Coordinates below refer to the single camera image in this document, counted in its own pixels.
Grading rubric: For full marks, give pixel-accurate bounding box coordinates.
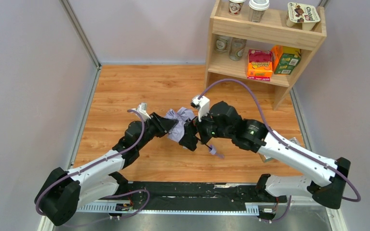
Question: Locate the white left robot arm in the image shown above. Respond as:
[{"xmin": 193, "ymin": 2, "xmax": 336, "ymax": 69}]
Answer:
[{"xmin": 34, "ymin": 108, "xmax": 178, "ymax": 226}]

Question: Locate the Chobani yogurt pack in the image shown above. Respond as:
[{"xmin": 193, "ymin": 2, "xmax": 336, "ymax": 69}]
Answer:
[{"xmin": 286, "ymin": 2, "xmax": 320, "ymax": 31}]

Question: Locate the clear cup white lid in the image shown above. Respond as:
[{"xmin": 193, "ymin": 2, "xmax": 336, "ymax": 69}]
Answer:
[{"xmin": 249, "ymin": 0, "xmax": 270, "ymax": 23}]

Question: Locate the orange pink snack box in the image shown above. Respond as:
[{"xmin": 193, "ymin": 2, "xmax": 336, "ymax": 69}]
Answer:
[{"xmin": 247, "ymin": 49, "xmax": 273, "ymax": 81}]

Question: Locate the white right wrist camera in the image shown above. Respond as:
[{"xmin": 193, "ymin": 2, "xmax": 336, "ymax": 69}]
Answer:
[{"xmin": 191, "ymin": 95, "xmax": 210, "ymax": 122}]

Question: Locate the glass jar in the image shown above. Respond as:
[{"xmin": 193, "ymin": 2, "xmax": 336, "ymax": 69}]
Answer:
[
  {"xmin": 229, "ymin": 38, "xmax": 247, "ymax": 61},
  {"xmin": 214, "ymin": 35, "xmax": 232, "ymax": 52}
]

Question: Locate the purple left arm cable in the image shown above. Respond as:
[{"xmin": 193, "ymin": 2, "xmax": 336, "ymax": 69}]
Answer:
[{"xmin": 35, "ymin": 109, "xmax": 146, "ymax": 216}]

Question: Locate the white R&O box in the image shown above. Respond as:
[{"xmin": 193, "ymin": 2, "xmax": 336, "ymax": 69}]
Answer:
[{"xmin": 259, "ymin": 137, "xmax": 301, "ymax": 163}]

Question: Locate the paper cup red print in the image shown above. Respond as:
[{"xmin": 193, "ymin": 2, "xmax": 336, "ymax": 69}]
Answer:
[{"xmin": 228, "ymin": 0, "xmax": 245, "ymax": 16}]

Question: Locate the glass jar left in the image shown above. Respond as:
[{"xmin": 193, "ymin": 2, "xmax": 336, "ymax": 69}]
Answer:
[{"xmin": 214, "ymin": 35, "xmax": 232, "ymax": 52}]

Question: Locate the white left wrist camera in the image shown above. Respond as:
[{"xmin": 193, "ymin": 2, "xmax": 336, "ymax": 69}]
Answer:
[{"xmin": 136, "ymin": 103, "xmax": 151, "ymax": 121}]

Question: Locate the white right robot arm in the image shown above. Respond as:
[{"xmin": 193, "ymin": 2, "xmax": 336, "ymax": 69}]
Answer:
[{"xmin": 179, "ymin": 101, "xmax": 351, "ymax": 209}]

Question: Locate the wooden shelf unit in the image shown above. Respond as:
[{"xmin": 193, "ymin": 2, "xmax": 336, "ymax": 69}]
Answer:
[{"xmin": 204, "ymin": 0, "xmax": 327, "ymax": 110}]

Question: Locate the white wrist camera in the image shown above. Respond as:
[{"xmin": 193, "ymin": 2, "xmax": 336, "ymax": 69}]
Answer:
[
  {"xmin": 191, "ymin": 95, "xmax": 210, "ymax": 122},
  {"xmin": 136, "ymin": 103, "xmax": 151, "ymax": 121}
]

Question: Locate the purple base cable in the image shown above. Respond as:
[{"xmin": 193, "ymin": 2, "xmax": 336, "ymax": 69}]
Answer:
[{"xmin": 108, "ymin": 188, "xmax": 152, "ymax": 220}]

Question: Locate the glass jar right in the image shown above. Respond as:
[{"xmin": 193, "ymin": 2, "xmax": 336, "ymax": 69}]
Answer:
[{"xmin": 229, "ymin": 38, "xmax": 247, "ymax": 61}]

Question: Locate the green orange carton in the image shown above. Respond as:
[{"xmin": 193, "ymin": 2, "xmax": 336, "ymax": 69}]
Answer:
[{"xmin": 270, "ymin": 45, "xmax": 301, "ymax": 75}]

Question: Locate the lavender folding umbrella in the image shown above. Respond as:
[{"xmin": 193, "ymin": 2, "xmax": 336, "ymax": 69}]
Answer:
[{"xmin": 165, "ymin": 107, "xmax": 225, "ymax": 159}]

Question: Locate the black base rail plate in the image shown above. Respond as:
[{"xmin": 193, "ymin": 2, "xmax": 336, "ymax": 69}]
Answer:
[{"xmin": 116, "ymin": 181, "xmax": 288, "ymax": 212}]

